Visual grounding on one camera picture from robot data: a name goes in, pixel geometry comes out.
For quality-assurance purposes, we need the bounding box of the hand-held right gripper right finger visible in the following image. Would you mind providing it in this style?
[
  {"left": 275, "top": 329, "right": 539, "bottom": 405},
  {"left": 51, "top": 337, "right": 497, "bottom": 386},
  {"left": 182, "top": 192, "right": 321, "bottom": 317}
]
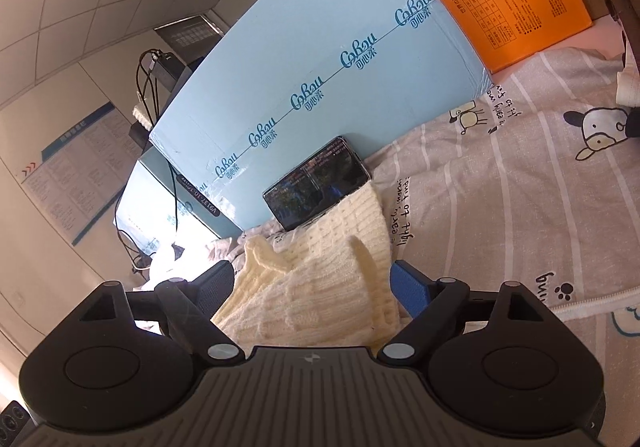
[{"left": 377, "top": 259, "right": 552, "bottom": 364}]

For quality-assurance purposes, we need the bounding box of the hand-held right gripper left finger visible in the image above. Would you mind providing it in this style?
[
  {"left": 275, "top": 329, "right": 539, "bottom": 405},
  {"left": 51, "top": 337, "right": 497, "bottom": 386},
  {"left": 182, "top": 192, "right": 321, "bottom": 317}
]
[{"left": 75, "top": 260, "right": 246, "bottom": 364}]

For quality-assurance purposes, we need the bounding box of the cream knit sweater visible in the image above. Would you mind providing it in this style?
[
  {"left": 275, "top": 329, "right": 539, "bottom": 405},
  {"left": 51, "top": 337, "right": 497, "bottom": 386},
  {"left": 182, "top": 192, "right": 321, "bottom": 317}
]
[{"left": 212, "top": 181, "right": 408, "bottom": 349}]

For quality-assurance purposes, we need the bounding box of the light blue box with label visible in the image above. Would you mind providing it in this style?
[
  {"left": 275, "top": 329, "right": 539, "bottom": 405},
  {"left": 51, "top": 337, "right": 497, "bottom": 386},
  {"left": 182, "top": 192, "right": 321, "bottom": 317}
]
[{"left": 114, "top": 150, "right": 243, "bottom": 258}]

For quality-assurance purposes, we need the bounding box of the cartoon printed striped bed sheet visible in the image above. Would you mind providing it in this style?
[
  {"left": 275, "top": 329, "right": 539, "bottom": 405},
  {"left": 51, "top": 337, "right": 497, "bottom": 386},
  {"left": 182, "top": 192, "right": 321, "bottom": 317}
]
[{"left": 135, "top": 14, "right": 640, "bottom": 428}]

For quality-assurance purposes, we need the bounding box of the black smartphone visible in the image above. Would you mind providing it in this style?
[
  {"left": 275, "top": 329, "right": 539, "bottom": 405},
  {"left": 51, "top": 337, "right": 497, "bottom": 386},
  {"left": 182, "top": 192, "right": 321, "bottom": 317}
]
[{"left": 262, "top": 136, "right": 372, "bottom": 232}]

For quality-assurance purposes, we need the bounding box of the black power adapter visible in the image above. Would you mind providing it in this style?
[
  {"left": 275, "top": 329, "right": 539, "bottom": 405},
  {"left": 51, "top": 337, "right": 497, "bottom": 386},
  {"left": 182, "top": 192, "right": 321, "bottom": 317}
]
[{"left": 148, "top": 50, "right": 197, "bottom": 95}]

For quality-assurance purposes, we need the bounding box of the large light blue cardboard box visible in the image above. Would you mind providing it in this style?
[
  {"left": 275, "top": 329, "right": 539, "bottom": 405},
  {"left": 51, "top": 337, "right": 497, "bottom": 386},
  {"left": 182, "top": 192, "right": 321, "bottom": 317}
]
[{"left": 148, "top": 0, "right": 493, "bottom": 232}]

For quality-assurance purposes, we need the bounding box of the white cloth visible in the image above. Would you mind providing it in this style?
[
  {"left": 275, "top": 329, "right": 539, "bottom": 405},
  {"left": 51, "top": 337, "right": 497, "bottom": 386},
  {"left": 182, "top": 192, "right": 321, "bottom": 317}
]
[{"left": 615, "top": 70, "right": 640, "bottom": 108}]

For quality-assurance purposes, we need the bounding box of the black cable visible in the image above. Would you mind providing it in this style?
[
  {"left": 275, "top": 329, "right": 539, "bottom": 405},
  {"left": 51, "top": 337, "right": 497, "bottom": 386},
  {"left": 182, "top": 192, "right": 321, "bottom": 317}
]
[
  {"left": 114, "top": 162, "right": 183, "bottom": 278},
  {"left": 134, "top": 48, "right": 166, "bottom": 125}
]

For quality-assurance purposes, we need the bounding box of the blue and white wall poster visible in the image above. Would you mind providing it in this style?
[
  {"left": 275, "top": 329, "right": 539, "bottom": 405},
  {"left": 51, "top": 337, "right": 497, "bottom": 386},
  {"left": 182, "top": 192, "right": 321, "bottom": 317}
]
[{"left": 19, "top": 102, "right": 138, "bottom": 248}]

